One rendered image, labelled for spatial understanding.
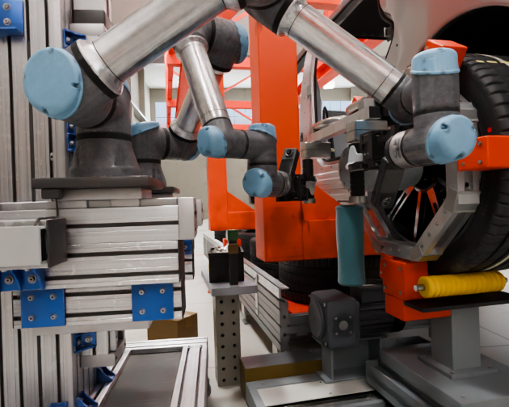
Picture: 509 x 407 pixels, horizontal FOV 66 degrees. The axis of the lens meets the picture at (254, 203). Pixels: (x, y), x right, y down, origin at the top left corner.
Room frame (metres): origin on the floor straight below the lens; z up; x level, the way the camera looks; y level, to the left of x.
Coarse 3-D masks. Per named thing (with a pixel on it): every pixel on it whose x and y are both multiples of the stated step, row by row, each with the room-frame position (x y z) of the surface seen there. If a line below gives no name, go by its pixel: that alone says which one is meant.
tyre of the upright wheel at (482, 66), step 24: (480, 72) 0.96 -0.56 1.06; (504, 72) 0.97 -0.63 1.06; (480, 96) 0.95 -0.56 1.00; (504, 96) 0.91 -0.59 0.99; (480, 120) 0.95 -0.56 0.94; (504, 120) 0.89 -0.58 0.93; (504, 192) 0.90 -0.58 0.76; (480, 216) 0.96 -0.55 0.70; (504, 216) 0.92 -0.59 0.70; (456, 240) 1.04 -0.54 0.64; (480, 240) 0.97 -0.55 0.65; (504, 240) 0.97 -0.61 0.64; (432, 264) 1.14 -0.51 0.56; (456, 264) 1.05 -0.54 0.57; (480, 264) 1.04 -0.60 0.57; (504, 264) 1.07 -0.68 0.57
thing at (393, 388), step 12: (372, 360) 1.42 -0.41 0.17; (372, 372) 1.37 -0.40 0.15; (384, 372) 1.37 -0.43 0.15; (372, 384) 1.38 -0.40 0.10; (384, 384) 1.30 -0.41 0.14; (396, 384) 1.23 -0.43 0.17; (408, 384) 1.26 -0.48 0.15; (384, 396) 1.31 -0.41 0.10; (396, 396) 1.23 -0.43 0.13; (408, 396) 1.17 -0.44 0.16; (420, 396) 1.20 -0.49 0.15
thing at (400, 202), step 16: (432, 176) 1.23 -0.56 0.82; (480, 176) 0.96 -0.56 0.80; (400, 192) 1.44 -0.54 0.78; (416, 192) 1.45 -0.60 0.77; (432, 192) 1.16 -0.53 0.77; (384, 208) 1.39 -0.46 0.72; (400, 208) 1.33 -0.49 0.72; (416, 208) 1.42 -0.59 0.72; (432, 208) 1.17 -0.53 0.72; (400, 224) 1.35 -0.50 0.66; (416, 224) 1.24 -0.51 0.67; (464, 224) 1.02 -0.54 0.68; (416, 240) 1.25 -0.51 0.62
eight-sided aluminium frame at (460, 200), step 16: (368, 96) 1.30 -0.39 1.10; (464, 112) 0.92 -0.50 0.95; (448, 176) 0.95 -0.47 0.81; (464, 176) 0.96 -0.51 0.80; (368, 192) 1.42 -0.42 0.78; (448, 192) 0.94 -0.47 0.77; (464, 192) 0.92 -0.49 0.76; (480, 192) 0.93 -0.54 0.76; (368, 208) 1.42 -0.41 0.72; (448, 208) 0.95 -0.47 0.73; (464, 208) 0.94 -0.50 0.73; (368, 224) 1.33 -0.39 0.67; (384, 224) 1.33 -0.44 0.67; (432, 224) 1.01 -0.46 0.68; (448, 224) 0.97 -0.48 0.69; (384, 240) 1.28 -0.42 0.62; (432, 240) 1.01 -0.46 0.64; (448, 240) 1.02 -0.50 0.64; (400, 256) 1.16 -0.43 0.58; (416, 256) 1.08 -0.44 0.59; (432, 256) 1.07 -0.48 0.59
